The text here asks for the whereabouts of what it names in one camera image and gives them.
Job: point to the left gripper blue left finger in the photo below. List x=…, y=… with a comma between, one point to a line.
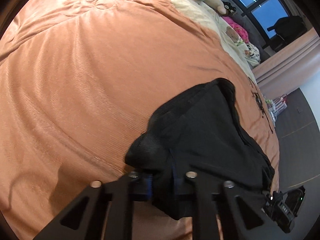
x=148, y=185

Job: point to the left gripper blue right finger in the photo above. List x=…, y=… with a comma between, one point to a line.
x=177, y=176

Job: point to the black pants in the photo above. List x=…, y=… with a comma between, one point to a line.
x=200, y=128

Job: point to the orange bed blanket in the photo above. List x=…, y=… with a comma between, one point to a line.
x=79, y=81

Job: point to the right pink curtain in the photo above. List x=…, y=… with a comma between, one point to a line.
x=289, y=68

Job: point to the brown teddy bear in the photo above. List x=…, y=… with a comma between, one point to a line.
x=232, y=34

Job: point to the pink plush blanket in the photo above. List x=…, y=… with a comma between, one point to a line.
x=241, y=31

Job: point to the cream bed sheet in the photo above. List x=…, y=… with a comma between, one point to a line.
x=244, y=55

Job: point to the black bear plush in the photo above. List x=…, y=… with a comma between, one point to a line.
x=230, y=10

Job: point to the hanging black garment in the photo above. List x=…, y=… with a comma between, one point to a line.
x=289, y=28

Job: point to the beige plush toy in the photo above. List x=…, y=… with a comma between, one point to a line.
x=217, y=5

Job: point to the dark framed window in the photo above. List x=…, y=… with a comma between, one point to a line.
x=261, y=15

